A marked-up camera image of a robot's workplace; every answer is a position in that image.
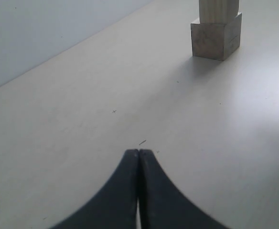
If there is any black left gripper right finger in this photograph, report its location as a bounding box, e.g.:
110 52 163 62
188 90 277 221
138 149 226 229

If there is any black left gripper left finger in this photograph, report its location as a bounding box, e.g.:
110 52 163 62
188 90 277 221
53 149 139 229

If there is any medium-large wooden cube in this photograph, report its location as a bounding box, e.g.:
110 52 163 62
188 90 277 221
199 0 239 24

